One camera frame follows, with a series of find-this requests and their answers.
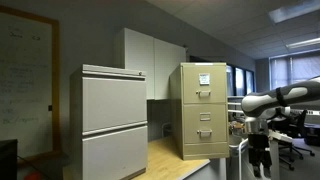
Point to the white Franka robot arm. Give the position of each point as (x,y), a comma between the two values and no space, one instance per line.
(266,100)

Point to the white wall cabinet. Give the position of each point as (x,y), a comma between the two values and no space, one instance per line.
(146,56)

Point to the wood-framed whiteboard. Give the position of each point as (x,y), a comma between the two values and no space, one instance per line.
(26,83)

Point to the narrow ceiling light strip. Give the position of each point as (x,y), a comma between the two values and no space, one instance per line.
(303,43)

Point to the window with blinds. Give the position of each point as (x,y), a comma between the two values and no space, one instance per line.
(283,71)

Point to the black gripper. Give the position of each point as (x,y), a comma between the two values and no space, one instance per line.
(259,146)

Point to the beige cabinet drawer with label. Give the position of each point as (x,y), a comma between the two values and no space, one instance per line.
(213,86)

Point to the grey two-drawer lateral cabinet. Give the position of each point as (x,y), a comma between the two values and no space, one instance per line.
(113,110)

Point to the white cart with wood top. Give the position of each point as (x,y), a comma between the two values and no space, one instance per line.
(275,156)

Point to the large ceiling light panel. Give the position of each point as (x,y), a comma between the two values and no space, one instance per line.
(293,10)

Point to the white metal tube frame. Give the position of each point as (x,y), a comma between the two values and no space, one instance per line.
(240,156)

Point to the black office chair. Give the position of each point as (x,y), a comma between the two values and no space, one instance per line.
(297,125)

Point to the black box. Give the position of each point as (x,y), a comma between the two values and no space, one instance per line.
(8,160)

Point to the beige metal file cabinet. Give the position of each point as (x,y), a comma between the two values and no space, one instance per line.
(175,110)

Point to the dark three-pane window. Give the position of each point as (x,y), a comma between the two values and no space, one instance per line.
(239,80)

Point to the small red object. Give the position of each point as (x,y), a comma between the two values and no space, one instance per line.
(32,176)

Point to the white paper label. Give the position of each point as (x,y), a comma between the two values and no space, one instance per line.
(204,78)

